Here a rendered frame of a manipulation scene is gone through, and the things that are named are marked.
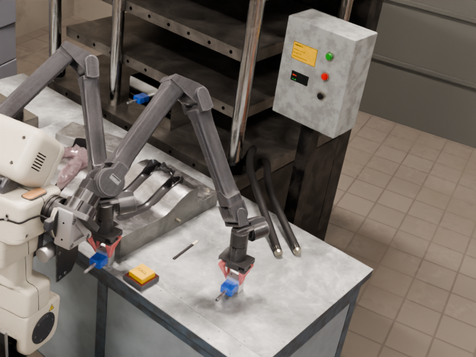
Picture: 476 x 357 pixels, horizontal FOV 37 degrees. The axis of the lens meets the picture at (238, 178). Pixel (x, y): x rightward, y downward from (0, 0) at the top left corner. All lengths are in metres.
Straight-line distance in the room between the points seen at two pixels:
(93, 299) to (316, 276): 0.80
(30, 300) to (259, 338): 0.68
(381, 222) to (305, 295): 2.01
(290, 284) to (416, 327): 1.36
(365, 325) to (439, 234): 1.04
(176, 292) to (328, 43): 1.06
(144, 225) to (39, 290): 0.45
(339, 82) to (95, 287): 1.15
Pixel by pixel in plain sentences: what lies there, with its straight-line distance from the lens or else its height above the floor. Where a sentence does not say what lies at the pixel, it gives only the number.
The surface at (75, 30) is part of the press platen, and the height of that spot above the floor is 1.04.
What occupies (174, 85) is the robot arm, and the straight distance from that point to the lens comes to 2.05.
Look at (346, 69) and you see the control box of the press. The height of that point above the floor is 1.36.
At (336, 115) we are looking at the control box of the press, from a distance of 2.70.
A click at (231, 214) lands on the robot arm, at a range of 2.13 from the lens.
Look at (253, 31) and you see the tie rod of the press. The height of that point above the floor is 1.41.
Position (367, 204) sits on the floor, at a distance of 4.45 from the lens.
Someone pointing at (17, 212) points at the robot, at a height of 1.22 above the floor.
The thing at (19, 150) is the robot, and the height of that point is 1.35.
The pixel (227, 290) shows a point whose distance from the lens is 2.26.
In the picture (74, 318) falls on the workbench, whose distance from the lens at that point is 2.76.
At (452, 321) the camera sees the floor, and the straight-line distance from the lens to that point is 3.76.
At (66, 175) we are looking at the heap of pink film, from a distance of 2.63.
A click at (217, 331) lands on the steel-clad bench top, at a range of 2.17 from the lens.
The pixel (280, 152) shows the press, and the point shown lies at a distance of 3.16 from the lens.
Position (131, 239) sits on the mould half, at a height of 0.86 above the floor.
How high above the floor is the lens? 2.30
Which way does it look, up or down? 31 degrees down
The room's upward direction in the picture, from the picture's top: 9 degrees clockwise
